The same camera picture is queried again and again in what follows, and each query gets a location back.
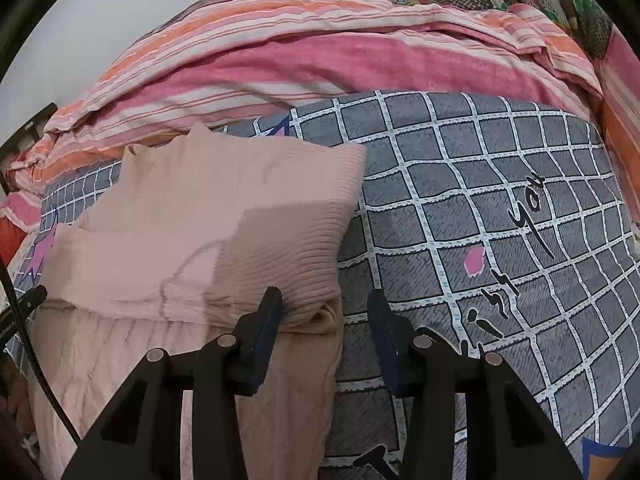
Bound grey grid pattern bedsheet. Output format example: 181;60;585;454
18;92;639;479

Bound dark wooden bed headboard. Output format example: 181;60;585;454
0;103;58;195

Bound pink orange striped quilt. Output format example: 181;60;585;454
1;0;639;247

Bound pink ribbed knit garment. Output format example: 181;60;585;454
30;125;367;479

